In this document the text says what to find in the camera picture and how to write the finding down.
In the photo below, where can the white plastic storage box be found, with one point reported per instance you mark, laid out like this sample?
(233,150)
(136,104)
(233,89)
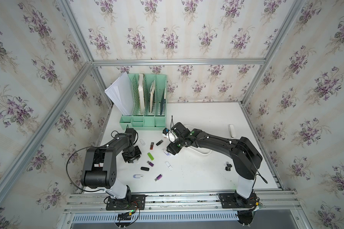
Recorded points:
(201,151)

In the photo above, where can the white paper stack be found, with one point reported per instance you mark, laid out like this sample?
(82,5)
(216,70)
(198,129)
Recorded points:
(121,94)

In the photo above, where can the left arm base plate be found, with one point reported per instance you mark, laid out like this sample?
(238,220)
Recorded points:
(134,202)

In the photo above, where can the clear white usb flash drive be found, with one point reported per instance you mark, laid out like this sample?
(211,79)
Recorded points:
(142,142)

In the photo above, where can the white eraser block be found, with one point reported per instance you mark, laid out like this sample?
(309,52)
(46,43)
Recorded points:
(232,131)

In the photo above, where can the black usb flash drive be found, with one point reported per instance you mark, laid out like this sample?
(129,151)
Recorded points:
(144,169)

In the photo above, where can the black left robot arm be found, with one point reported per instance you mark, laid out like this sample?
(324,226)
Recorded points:
(100,166)

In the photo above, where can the purple usb flash drive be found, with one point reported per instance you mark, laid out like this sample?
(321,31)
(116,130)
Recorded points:
(158,178)

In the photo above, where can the white book in organizer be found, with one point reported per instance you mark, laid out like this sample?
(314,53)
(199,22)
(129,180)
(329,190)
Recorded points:
(141,93)

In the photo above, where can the silver white swivel usb drive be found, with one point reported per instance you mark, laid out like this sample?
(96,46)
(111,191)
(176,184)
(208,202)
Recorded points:
(138,176)

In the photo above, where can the white slim usb flash drive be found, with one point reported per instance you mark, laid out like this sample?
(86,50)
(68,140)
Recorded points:
(168,165)

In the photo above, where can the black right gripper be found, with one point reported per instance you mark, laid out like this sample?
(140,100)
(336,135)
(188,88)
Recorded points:
(171,149)

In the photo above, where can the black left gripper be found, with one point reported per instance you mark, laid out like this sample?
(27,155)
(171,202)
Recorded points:
(131,160)

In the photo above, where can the black small clip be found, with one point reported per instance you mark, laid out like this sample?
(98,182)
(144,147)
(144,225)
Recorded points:
(228,167)

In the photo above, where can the green desk file organizer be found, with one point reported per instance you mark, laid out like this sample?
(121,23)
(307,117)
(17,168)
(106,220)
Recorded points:
(156,120)

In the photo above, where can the green usb flash drive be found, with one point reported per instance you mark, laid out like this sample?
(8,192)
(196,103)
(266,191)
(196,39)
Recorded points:
(150,156)

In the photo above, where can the white blue usb flash drive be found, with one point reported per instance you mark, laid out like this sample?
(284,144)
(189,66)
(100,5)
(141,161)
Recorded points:
(166,152)

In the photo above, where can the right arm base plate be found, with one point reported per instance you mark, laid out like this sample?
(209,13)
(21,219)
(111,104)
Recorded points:
(235,201)

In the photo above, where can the beige notebook in organizer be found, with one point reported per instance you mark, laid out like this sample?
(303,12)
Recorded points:
(152,91)

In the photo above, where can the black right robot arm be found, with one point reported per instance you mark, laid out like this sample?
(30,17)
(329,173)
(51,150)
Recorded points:
(246,158)

